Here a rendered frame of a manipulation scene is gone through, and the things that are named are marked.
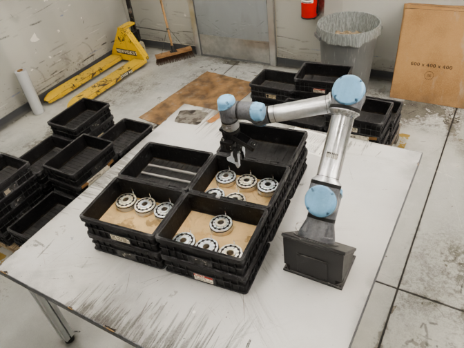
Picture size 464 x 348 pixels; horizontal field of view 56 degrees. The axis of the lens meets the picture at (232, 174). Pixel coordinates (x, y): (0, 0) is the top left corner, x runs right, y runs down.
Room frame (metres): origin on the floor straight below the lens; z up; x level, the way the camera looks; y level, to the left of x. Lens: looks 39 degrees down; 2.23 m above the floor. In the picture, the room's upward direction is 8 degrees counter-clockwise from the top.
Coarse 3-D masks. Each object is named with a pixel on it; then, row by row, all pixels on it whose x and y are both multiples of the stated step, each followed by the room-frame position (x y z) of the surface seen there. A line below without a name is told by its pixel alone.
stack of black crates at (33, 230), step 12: (36, 204) 2.26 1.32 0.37; (48, 204) 2.31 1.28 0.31; (60, 204) 2.35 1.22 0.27; (24, 216) 2.16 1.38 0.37; (36, 216) 2.22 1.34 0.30; (48, 216) 2.24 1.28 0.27; (12, 228) 2.08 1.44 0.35; (24, 228) 2.13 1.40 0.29; (36, 228) 2.14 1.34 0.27; (24, 240) 1.99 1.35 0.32
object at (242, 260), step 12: (192, 192) 1.51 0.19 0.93; (180, 204) 1.44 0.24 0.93; (240, 204) 1.38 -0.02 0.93; (168, 216) 1.37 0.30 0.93; (264, 216) 1.29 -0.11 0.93; (156, 240) 1.26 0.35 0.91; (168, 240) 1.23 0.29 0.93; (252, 240) 1.17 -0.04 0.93; (204, 252) 1.15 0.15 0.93; (216, 252) 1.14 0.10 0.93
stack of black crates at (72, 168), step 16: (80, 144) 2.66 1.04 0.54; (96, 144) 2.64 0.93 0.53; (112, 144) 2.53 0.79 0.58; (48, 160) 2.43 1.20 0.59; (64, 160) 2.52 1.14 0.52; (80, 160) 2.53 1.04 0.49; (96, 160) 2.41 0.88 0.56; (48, 176) 2.40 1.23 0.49; (64, 176) 2.29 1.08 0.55; (80, 176) 2.28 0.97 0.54; (64, 192) 2.34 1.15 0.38; (80, 192) 2.24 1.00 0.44
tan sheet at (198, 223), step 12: (192, 216) 1.46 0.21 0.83; (204, 216) 1.45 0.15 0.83; (180, 228) 1.39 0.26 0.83; (192, 228) 1.38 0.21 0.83; (204, 228) 1.37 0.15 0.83; (240, 228) 1.34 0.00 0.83; (252, 228) 1.33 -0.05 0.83; (216, 240) 1.29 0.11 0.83; (228, 240) 1.28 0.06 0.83; (240, 240) 1.27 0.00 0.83
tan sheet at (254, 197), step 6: (216, 174) 1.74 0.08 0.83; (258, 180) 1.64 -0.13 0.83; (210, 186) 1.65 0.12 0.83; (216, 186) 1.64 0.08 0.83; (234, 186) 1.62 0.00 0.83; (204, 192) 1.61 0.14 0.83; (228, 192) 1.59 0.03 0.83; (234, 192) 1.58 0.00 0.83; (240, 192) 1.58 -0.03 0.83; (252, 192) 1.56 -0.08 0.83; (246, 198) 1.53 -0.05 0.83; (252, 198) 1.52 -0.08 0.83; (258, 198) 1.51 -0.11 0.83; (264, 198) 1.51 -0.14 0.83; (270, 198) 1.50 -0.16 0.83; (264, 204) 1.47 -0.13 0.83
